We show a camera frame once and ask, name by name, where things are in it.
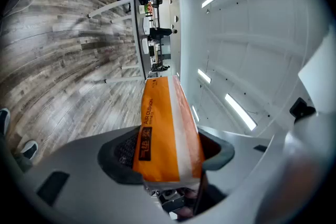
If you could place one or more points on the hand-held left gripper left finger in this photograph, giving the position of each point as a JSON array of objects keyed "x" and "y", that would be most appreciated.
[{"x": 84, "y": 181}]

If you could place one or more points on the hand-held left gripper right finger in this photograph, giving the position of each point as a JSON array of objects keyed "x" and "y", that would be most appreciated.
[{"x": 236, "y": 154}]

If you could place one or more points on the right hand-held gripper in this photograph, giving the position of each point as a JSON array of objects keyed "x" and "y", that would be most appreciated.
[{"x": 170, "y": 202}]

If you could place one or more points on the orange and white packet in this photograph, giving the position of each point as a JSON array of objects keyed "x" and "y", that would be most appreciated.
[{"x": 160, "y": 133}]

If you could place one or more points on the dark shoe with white sole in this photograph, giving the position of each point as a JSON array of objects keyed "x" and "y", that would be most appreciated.
[
  {"x": 4, "y": 120},
  {"x": 30, "y": 149}
]

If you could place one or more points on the person's trouser leg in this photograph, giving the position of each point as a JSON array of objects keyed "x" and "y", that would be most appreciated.
[{"x": 21, "y": 164}]

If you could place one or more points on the grey table with white legs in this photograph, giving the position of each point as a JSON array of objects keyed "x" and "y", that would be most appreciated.
[{"x": 136, "y": 42}]

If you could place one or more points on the dark dome pendant lamp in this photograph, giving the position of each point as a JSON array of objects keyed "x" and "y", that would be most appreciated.
[{"x": 176, "y": 18}]

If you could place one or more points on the black metal railing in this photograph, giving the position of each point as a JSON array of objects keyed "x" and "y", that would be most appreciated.
[{"x": 155, "y": 17}]

